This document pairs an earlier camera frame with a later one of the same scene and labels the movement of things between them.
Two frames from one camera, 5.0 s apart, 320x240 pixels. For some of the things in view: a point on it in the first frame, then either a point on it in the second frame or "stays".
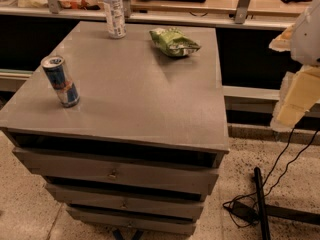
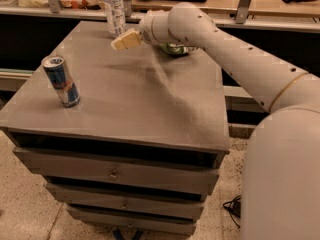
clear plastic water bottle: [114, 11] stays
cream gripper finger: [299, 92] -> [130, 39]
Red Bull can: [65, 89] stays
